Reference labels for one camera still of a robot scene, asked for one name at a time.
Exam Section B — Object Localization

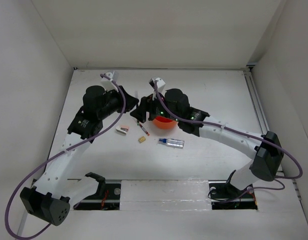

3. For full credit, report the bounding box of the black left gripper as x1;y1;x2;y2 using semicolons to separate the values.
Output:
98;85;139;120

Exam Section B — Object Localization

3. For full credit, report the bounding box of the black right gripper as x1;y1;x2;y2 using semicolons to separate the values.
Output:
130;89;181;124

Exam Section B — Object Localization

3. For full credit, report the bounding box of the green pen refill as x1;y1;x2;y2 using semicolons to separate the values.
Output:
135;90;140;126

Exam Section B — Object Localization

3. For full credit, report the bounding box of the red pen refill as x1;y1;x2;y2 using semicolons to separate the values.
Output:
138;122;150;136

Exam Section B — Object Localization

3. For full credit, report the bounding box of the white pink stapler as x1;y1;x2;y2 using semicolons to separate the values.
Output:
116;125;130;136

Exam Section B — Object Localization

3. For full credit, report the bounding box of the yellow deli eraser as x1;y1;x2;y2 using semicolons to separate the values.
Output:
138;136;146;143

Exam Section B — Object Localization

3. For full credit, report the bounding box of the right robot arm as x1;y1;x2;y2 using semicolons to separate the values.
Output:
130;88;284;197

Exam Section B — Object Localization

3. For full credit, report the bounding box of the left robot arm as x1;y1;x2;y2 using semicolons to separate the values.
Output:
20;85;139;226

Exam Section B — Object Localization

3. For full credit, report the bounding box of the orange round divided organizer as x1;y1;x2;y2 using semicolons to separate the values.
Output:
152;116;177;130

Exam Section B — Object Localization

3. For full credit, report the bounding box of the blue cap clear glue bottle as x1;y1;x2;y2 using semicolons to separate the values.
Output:
158;138;184;148

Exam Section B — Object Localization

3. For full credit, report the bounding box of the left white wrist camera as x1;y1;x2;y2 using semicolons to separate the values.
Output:
100;70;117;91

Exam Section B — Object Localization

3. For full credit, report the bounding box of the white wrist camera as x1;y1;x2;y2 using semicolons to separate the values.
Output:
149;77;166;93
100;70;117;91

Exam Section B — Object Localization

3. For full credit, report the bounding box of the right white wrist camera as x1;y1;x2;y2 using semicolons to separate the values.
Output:
149;77;166;93

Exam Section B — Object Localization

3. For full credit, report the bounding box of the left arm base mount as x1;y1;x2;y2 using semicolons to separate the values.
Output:
73;172;122;211

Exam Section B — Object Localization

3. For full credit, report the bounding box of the aluminium rail right side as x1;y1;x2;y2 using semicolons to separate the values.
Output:
242;65;268;133

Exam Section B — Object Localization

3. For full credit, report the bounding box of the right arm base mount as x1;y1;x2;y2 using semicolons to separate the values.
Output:
207;171;258;210

